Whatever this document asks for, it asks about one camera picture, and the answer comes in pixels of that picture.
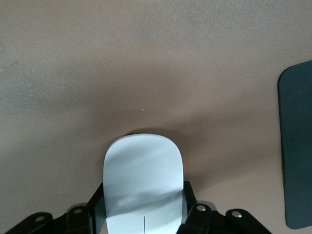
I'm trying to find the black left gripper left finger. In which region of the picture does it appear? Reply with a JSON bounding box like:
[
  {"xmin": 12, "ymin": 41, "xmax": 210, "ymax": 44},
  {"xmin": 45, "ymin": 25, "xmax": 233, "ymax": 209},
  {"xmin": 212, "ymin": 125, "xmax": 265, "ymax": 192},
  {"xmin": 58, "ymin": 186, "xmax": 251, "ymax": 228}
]
[{"xmin": 6, "ymin": 181, "xmax": 108, "ymax": 234}]

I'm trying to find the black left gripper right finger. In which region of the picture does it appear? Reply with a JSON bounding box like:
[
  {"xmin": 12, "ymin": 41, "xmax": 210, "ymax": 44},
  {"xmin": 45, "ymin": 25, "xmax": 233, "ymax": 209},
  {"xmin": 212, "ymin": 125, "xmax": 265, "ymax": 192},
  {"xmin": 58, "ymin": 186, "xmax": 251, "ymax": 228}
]
[{"xmin": 179, "ymin": 180, "xmax": 273, "ymax": 234}]

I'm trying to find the white computer mouse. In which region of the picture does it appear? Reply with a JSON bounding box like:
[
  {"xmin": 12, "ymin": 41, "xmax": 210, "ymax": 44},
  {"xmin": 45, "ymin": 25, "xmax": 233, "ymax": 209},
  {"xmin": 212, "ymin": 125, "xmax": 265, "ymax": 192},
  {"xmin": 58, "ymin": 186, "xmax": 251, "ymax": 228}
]
[{"xmin": 103, "ymin": 133, "xmax": 184, "ymax": 234}]

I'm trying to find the black mouse pad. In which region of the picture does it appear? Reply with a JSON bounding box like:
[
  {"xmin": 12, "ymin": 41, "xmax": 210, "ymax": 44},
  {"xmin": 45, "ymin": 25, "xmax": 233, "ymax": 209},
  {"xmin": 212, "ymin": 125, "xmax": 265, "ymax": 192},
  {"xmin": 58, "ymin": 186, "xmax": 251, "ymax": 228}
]
[{"xmin": 277, "ymin": 59, "xmax": 312, "ymax": 230}]

